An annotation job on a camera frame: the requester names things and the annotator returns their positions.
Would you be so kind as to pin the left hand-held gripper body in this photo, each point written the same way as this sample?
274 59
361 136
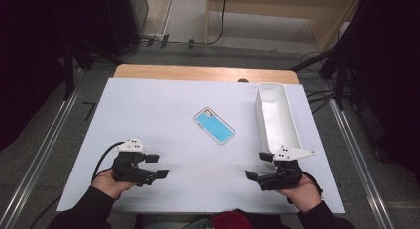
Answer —
130 166

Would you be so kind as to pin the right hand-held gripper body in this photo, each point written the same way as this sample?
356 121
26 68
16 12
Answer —
285 176

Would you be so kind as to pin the white plastic bin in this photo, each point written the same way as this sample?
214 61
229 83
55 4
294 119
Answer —
275 120

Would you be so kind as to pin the iridescent clear phone case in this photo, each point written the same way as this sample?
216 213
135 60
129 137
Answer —
214 126

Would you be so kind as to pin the person's right hand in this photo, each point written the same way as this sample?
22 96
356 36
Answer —
305 194

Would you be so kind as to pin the person's left hand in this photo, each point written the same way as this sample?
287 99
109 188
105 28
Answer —
105 182

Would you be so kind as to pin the red cloth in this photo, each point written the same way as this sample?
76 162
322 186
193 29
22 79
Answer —
231 220

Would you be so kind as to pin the wooden table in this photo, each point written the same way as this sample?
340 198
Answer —
198 73

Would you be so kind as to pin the black tripod stand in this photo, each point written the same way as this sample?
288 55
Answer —
340 77
69 70

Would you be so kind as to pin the black cabinet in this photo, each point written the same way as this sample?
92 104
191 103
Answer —
125 21

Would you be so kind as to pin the black curtain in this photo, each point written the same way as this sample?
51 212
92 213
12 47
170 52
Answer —
29 57
389 73

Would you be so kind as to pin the metal floor rail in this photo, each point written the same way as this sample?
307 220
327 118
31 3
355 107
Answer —
356 153
43 153

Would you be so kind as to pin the light wooden shelf frame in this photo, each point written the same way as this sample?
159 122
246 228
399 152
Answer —
330 27

